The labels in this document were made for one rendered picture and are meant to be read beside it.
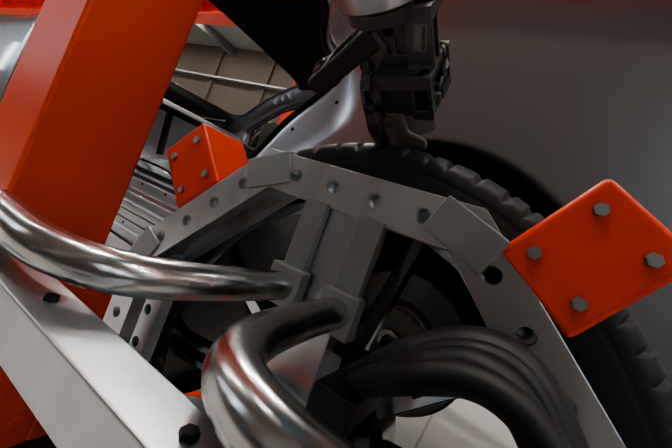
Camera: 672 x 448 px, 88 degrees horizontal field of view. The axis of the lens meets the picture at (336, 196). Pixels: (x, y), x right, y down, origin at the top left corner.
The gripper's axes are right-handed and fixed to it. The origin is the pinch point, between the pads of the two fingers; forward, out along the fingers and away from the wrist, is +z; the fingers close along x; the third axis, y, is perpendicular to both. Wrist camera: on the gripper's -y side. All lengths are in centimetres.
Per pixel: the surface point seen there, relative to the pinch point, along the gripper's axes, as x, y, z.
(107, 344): -34.4, 0.9, -19.4
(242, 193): -17.8, -9.6, -8.9
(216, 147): -12.8, -17.0, -10.2
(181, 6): 12.2, -41.6, -18.0
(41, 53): -8, -52, -21
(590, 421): -25.8, 22.6, -4.7
